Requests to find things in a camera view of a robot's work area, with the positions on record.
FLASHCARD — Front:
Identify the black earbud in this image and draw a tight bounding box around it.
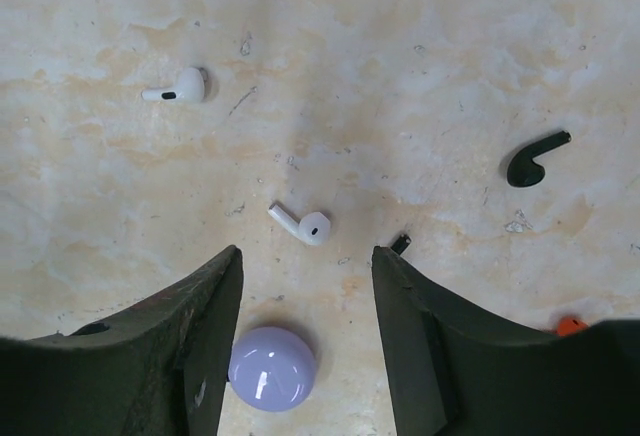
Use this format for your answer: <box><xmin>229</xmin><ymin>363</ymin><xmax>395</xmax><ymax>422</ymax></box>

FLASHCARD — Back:
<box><xmin>506</xmin><ymin>130</ymin><xmax>572</xmax><ymax>188</ymax></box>
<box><xmin>391</xmin><ymin>234</ymin><xmax>412</xmax><ymax>255</ymax></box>

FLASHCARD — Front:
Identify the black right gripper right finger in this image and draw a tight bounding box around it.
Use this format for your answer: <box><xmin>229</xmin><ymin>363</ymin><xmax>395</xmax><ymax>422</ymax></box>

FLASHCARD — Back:
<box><xmin>372</xmin><ymin>247</ymin><xmax>639</xmax><ymax>435</ymax></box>

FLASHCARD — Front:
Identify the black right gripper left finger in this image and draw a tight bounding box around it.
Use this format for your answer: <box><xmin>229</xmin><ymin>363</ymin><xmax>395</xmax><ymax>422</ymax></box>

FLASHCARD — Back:
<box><xmin>1</xmin><ymin>246</ymin><xmax>243</xmax><ymax>435</ymax></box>

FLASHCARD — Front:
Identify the purple earbud charging case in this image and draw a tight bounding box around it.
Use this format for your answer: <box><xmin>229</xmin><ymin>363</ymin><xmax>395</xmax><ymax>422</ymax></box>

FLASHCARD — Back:
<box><xmin>228</xmin><ymin>326</ymin><xmax>317</xmax><ymax>412</ymax></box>

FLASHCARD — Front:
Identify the white earbud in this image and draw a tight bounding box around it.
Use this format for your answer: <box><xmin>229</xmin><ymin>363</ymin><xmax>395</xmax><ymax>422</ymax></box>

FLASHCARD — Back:
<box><xmin>268</xmin><ymin>203</ymin><xmax>331</xmax><ymax>246</ymax></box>
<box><xmin>141</xmin><ymin>67</ymin><xmax>207</xmax><ymax>103</ymax></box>

